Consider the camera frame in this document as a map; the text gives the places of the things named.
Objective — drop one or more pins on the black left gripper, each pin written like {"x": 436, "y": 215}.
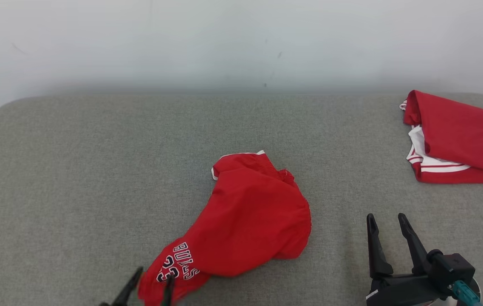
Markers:
{"x": 106, "y": 304}

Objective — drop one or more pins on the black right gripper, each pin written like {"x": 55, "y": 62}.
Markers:
{"x": 402, "y": 291}

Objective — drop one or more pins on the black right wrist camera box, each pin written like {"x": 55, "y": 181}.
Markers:
{"x": 453, "y": 267}

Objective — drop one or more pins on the red basketball shorts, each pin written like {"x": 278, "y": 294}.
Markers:
{"x": 249, "y": 216}

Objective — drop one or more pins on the red white basketball jersey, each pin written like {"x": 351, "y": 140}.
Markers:
{"x": 466, "y": 131}

